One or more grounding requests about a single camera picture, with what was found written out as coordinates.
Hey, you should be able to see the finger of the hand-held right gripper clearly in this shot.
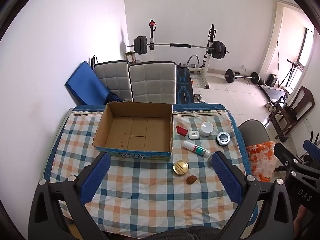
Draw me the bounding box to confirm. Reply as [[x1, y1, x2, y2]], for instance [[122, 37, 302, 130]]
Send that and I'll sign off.
[[273, 142, 304, 173], [302, 140, 320, 161]]

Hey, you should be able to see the cardboard box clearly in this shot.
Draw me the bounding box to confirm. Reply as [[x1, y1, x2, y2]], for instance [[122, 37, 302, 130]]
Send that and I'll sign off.
[[92, 102, 174, 162]]

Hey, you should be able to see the white quilted chair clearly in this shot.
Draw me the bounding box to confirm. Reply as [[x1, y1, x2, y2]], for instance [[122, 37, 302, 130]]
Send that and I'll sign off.
[[94, 60, 133, 102], [129, 61, 177, 104]]

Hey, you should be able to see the plaid tablecloth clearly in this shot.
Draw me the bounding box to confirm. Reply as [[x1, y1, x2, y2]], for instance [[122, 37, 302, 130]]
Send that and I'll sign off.
[[44, 102, 253, 239]]

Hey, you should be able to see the grey chair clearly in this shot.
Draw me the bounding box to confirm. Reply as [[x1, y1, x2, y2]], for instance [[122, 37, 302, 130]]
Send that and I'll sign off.
[[237, 119, 272, 150]]

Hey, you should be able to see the short barbell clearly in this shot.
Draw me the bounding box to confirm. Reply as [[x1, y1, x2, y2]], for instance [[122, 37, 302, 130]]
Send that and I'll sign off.
[[224, 69, 259, 84]]

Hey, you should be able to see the white barbell rack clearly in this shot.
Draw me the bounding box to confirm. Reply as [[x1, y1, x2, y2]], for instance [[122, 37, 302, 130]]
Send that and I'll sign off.
[[149, 19, 218, 90]]

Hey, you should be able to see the orange floral cushion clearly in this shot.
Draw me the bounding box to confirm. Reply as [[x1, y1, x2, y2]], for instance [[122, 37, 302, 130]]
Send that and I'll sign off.
[[246, 141, 275, 182]]

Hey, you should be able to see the grey exercise handle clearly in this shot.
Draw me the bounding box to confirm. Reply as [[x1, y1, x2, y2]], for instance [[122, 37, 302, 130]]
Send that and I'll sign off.
[[187, 55, 200, 68]]

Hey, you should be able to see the black blue weight bench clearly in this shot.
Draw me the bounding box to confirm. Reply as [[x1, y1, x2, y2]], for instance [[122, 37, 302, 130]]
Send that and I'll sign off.
[[176, 65, 194, 104]]

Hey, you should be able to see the red flat case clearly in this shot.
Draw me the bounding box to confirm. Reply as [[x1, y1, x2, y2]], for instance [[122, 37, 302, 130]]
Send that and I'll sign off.
[[175, 125, 188, 137]]

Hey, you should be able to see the window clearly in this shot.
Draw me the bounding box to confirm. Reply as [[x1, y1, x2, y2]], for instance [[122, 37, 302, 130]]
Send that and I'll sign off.
[[299, 27, 315, 68]]

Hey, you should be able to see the dark grey cloth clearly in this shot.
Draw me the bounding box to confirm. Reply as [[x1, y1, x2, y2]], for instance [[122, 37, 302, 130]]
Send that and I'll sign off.
[[144, 226, 222, 240]]

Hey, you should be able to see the white round jar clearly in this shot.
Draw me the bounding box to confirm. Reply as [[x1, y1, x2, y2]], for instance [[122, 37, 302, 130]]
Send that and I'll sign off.
[[201, 121, 214, 137]]

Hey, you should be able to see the gold round compact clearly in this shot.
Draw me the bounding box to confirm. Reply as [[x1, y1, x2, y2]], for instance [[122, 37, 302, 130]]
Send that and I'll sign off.
[[173, 160, 188, 175]]

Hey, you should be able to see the treadmill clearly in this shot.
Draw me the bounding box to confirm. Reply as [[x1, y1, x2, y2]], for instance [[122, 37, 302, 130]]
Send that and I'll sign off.
[[259, 60, 304, 101]]

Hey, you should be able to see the person's right hand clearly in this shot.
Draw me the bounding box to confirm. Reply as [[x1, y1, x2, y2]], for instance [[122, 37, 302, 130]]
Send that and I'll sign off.
[[294, 204, 310, 234]]

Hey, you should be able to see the blue folded mat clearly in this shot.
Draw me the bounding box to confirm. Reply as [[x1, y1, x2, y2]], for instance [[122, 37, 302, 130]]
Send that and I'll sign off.
[[65, 61, 118, 105]]

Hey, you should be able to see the silver round tin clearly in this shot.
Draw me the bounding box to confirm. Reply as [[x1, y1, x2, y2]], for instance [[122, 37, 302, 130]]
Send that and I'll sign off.
[[216, 131, 231, 146]]

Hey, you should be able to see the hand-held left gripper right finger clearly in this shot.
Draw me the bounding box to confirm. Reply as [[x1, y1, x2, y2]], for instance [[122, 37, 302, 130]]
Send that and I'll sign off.
[[211, 151, 293, 240]]

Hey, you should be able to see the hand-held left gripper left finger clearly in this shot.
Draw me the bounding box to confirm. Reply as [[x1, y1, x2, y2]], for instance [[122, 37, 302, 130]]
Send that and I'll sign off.
[[28, 152, 112, 240]]

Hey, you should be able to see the white green tube bottle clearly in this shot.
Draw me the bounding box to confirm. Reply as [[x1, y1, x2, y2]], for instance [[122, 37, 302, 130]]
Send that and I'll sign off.
[[182, 140, 212, 158]]

